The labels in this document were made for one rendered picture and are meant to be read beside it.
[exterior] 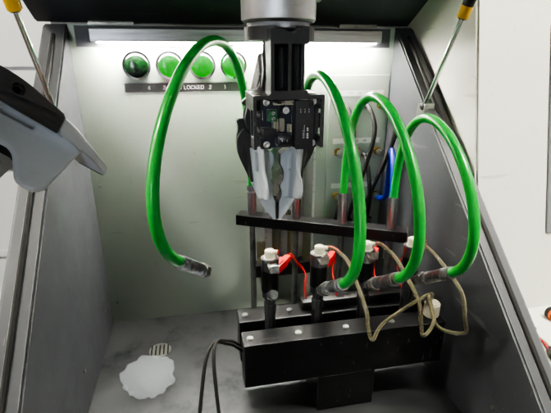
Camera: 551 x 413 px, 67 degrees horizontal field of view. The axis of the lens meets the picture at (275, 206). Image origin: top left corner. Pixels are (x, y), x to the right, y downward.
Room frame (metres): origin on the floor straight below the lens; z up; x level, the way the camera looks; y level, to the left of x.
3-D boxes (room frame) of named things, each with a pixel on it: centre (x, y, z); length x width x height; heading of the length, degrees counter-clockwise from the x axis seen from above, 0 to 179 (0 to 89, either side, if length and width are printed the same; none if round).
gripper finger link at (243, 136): (0.47, 0.02, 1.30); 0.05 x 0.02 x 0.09; 101
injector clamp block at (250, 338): (0.61, -0.11, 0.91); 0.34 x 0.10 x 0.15; 101
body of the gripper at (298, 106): (0.45, -0.01, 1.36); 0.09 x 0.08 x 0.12; 11
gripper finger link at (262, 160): (0.45, 0.01, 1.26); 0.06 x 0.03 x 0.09; 11
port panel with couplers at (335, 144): (0.89, -0.18, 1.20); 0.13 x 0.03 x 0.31; 101
